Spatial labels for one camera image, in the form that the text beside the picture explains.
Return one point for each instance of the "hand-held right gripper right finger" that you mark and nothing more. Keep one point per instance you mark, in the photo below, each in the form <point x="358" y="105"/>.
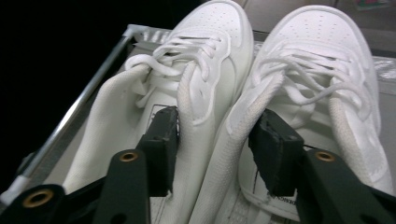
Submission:
<point x="277" y="152"/>

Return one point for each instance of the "white lace-up sneaker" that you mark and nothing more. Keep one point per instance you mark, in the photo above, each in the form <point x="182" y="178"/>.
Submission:
<point x="211" y="62"/>
<point x="314" y="31"/>

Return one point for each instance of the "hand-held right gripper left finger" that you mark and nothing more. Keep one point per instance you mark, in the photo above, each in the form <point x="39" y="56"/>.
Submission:
<point x="162" y="149"/>

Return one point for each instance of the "metal frame shoe rack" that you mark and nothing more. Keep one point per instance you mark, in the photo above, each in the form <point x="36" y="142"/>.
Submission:
<point x="76" y="104"/>

